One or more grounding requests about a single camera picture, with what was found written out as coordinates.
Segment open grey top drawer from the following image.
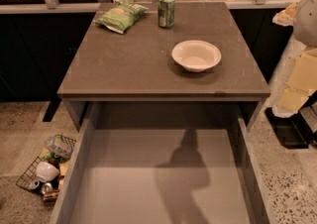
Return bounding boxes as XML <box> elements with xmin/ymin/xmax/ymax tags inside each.
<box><xmin>50</xmin><ymin>102</ymin><xmax>273</xmax><ymax>224</ymax></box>

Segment silver can in basket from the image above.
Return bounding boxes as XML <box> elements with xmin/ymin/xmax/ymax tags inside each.
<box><xmin>41</xmin><ymin>182</ymin><xmax>53</xmax><ymax>195</ymax></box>
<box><xmin>28</xmin><ymin>179</ymin><xmax>41</xmax><ymax>190</ymax></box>

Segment white bowl in basket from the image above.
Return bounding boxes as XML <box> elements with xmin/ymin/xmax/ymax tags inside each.
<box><xmin>36</xmin><ymin>162</ymin><xmax>59</xmax><ymax>182</ymax></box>

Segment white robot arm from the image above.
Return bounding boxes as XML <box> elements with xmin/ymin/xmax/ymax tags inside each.
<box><xmin>269</xmin><ymin>0</ymin><xmax>317</xmax><ymax>118</ymax></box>

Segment black wire basket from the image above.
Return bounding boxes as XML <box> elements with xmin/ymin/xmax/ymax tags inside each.
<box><xmin>16</xmin><ymin>135</ymin><xmax>76</xmax><ymax>194</ymax></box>

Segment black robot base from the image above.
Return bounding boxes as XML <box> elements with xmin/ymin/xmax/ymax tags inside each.
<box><xmin>264</xmin><ymin>93</ymin><xmax>317</xmax><ymax>149</ymax></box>

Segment green chip bag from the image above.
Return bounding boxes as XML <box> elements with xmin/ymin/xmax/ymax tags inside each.
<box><xmin>94</xmin><ymin>0</ymin><xmax>148</xmax><ymax>35</ymax></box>

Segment clear plastic bottle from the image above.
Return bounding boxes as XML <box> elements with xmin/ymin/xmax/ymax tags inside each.
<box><xmin>44</xmin><ymin>136</ymin><xmax>73</xmax><ymax>159</ymax></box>

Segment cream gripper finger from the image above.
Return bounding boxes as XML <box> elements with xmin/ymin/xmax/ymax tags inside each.
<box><xmin>272</xmin><ymin>1</ymin><xmax>299</xmax><ymax>27</ymax></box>
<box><xmin>272</xmin><ymin>49</ymin><xmax>317</xmax><ymax>118</ymax></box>

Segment grey cabinet with top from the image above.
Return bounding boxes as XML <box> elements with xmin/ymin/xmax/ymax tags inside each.
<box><xmin>57</xmin><ymin>2</ymin><xmax>270</xmax><ymax>128</ymax></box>

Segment green soda can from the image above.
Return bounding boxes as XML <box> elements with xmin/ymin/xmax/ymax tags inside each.
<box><xmin>158</xmin><ymin>0</ymin><xmax>175</xmax><ymax>28</ymax></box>

